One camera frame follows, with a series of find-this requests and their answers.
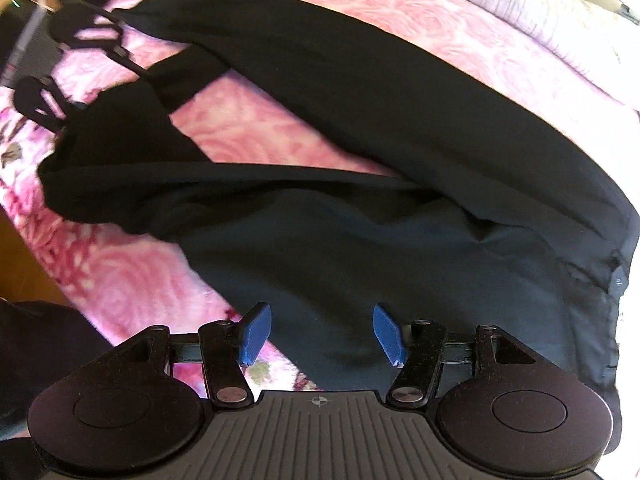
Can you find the black trousers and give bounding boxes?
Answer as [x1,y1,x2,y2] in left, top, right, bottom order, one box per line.
[38,0,639,403]

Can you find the pink rose bedspread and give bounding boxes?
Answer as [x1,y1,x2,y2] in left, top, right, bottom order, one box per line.
[0,0,640,396]

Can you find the striped grey white quilt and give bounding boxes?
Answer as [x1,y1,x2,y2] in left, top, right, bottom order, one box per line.
[468,0,639,110]

